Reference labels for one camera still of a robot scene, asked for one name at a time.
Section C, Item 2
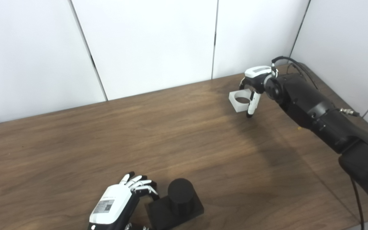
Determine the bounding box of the white and black left hand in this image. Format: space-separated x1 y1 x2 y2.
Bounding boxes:
88 172 159 230

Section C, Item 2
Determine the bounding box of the white and black right hand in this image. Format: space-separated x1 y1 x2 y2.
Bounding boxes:
239 65 279 118

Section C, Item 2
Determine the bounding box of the white square piece with hole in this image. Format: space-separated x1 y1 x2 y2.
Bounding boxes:
229 89 255 113

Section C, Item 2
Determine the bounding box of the black peg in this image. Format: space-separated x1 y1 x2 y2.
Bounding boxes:
146 178 204 230

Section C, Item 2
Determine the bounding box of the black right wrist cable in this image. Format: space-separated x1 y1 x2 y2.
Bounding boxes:
271 56 320 91

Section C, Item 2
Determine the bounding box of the thin black hanging cable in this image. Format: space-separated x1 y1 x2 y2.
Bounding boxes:
349 176 365 230

